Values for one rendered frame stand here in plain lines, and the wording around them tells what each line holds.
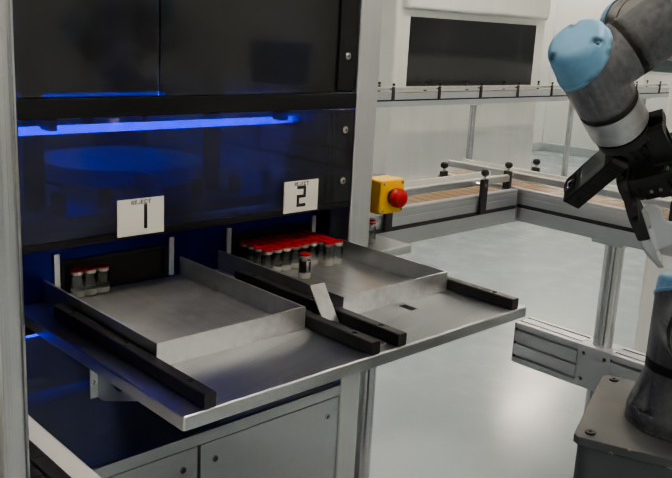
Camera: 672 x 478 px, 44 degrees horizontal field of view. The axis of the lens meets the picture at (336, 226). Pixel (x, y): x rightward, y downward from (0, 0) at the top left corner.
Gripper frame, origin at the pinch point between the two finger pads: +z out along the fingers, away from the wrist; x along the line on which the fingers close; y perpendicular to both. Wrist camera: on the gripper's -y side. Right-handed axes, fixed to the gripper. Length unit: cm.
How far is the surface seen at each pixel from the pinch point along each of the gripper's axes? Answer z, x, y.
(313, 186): -9, 19, -61
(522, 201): 61, 71, -56
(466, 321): 5.4, -7.4, -32.0
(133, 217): -35, -8, -70
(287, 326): -16, -19, -49
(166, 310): -24, -19, -68
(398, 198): 9, 29, -55
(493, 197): 51, 65, -59
